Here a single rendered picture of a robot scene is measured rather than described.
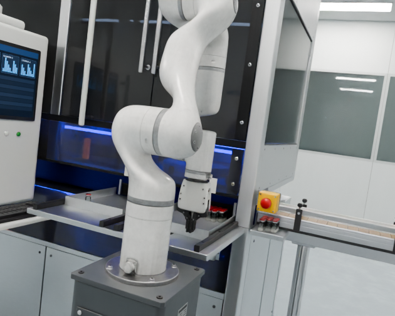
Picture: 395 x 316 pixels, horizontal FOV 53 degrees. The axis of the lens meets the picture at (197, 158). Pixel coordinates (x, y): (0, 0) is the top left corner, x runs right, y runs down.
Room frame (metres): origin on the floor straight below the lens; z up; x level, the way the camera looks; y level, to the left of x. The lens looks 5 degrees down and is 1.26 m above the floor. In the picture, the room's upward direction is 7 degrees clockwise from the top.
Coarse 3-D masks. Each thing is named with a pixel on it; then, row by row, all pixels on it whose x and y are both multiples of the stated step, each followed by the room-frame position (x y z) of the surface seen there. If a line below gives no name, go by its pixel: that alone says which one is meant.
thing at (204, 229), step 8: (176, 208) 1.65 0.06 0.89; (176, 216) 1.55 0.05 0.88; (232, 216) 1.53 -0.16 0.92; (176, 224) 1.32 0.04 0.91; (184, 224) 1.44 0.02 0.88; (200, 224) 1.47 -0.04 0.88; (208, 224) 1.48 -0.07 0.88; (216, 224) 1.50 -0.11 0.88; (224, 224) 1.43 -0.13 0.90; (176, 232) 1.32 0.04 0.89; (184, 232) 1.30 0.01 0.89; (192, 232) 1.29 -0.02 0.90; (200, 232) 1.28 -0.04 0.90; (208, 232) 1.27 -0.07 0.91
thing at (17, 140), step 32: (0, 32) 1.59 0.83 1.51; (0, 64) 1.60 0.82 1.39; (32, 64) 1.74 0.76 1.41; (0, 96) 1.61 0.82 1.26; (32, 96) 1.76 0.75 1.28; (0, 128) 1.63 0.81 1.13; (32, 128) 1.78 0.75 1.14; (0, 160) 1.64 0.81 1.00; (32, 160) 1.79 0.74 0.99; (0, 192) 1.65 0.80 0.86; (32, 192) 1.81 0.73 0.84
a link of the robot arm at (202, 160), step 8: (208, 136) 1.25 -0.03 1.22; (208, 144) 1.25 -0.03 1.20; (200, 152) 1.25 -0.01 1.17; (208, 152) 1.25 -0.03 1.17; (184, 160) 1.28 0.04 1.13; (192, 160) 1.25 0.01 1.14; (200, 160) 1.24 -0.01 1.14; (208, 160) 1.25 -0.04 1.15; (192, 168) 1.25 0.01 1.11; (200, 168) 1.24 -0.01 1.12; (208, 168) 1.26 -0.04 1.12
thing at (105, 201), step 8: (88, 192) 1.64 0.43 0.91; (96, 192) 1.68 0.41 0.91; (104, 192) 1.74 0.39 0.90; (112, 192) 1.80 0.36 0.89; (72, 200) 1.50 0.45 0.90; (80, 200) 1.48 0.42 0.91; (96, 200) 1.65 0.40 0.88; (104, 200) 1.67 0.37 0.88; (112, 200) 1.69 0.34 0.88; (120, 200) 1.71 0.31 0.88; (80, 208) 1.48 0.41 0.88; (88, 208) 1.47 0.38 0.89; (96, 208) 1.46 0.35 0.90; (104, 208) 1.44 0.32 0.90; (112, 208) 1.43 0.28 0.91; (120, 208) 1.56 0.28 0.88
